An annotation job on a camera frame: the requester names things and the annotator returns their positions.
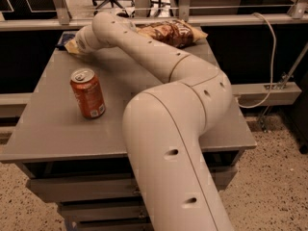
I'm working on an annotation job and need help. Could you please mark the middle grey drawer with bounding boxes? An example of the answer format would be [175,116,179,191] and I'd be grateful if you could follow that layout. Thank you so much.
[58,197,148,221]

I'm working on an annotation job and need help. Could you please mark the grey drawer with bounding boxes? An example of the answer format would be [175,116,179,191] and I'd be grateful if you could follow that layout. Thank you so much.
[58,197,148,221]
[64,218,154,231]
[26,166,239,204]

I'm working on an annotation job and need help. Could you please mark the brown chip bag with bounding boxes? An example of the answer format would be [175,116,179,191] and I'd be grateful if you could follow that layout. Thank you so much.
[137,19,207,48]

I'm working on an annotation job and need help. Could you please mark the top grey drawer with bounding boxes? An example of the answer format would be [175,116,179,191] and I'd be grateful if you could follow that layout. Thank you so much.
[26,166,239,204]

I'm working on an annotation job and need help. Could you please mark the orange soda can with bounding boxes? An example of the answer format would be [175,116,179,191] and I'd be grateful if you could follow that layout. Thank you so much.
[70,68,106,118]

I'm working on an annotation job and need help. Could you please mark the grey metal railing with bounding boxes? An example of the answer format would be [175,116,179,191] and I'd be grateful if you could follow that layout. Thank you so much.
[0,0,308,32]

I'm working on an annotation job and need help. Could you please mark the grey drawer cabinet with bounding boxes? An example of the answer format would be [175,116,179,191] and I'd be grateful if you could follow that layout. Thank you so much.
[0,28,258,231]

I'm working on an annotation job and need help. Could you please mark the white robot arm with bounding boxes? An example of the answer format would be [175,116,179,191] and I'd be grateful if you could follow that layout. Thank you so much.
[74,13,234,231]

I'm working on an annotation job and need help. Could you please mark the blue rxbar blueberry bar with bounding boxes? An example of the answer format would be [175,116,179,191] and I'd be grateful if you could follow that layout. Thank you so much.
[56,33,75,50]

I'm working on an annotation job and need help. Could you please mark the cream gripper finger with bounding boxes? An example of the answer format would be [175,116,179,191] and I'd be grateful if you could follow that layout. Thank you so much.
[64,38,80,54]

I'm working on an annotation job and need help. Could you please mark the bottom grey drawer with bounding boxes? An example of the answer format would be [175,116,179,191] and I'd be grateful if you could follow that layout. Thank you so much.
[64,218,154,231]

